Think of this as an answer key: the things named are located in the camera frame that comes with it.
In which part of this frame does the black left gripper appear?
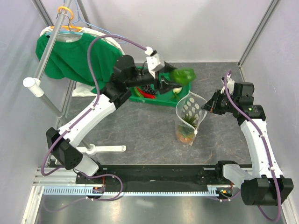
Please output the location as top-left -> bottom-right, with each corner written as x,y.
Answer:
126,62 -> 182,94

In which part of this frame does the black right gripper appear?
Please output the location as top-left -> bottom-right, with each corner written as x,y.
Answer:
201,89 -> 239,115

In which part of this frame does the green bell pepper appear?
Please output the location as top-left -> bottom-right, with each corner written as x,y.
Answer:
169,68 -> 197,86

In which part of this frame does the clear dotted zip top bag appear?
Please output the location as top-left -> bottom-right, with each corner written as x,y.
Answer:
175,91 -> 207,146

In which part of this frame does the orange carrot with green leaves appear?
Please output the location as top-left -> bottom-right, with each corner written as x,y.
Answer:
176,114 -> 198,146

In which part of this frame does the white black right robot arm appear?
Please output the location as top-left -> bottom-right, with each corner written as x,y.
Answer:
202,78 -> 294,206

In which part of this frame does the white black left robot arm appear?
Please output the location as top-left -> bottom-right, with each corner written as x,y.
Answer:
46,54 -> 181,183

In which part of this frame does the white radish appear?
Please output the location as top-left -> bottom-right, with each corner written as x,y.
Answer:
172,87 -> 182,94

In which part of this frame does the green plastic tray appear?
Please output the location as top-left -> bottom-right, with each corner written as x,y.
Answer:
129,73 -> 192,107

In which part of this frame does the dark purple grape bunch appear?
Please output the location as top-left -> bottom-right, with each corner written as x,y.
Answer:
142,85 -> 157,95

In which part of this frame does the red chili pepper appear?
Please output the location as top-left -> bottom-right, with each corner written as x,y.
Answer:
137,87 -> 156,99

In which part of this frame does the green chili pepper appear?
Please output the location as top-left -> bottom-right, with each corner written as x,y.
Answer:
133,87 -> 144,98

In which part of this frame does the green t-shirt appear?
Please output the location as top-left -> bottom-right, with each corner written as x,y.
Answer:
45,34 -> 122,89

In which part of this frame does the orange clothes hanger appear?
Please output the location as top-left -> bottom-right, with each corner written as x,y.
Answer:
50,6 -> 84,33

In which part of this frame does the white t-shirt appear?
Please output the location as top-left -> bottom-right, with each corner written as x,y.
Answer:
40,26 -> 125,97

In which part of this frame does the silver clothes rack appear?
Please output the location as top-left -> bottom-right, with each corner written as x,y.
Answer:
22,0 -> 127,154

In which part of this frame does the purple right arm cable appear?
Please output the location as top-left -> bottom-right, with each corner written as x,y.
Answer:
210,69 -> 282,222

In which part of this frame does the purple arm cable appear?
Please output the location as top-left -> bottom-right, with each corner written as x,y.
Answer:
41,35 -> 150,212
210,69 -> 282,222

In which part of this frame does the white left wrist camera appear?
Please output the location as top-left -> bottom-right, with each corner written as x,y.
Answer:
145,46 -> 165,78

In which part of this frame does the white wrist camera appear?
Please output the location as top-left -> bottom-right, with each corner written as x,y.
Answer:
221,75 -> 235,95
145,46 -> 165,78

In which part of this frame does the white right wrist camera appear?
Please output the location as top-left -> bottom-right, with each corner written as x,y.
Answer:
221,75 -> 235,95

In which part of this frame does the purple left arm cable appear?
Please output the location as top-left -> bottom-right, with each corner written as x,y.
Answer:
41,35 -> 150,212

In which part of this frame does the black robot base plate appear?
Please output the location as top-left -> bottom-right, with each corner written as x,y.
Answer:
76,164 -> 243,187

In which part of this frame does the white slotted cable duct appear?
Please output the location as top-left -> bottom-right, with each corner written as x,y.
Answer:
43,186 -> 220,197

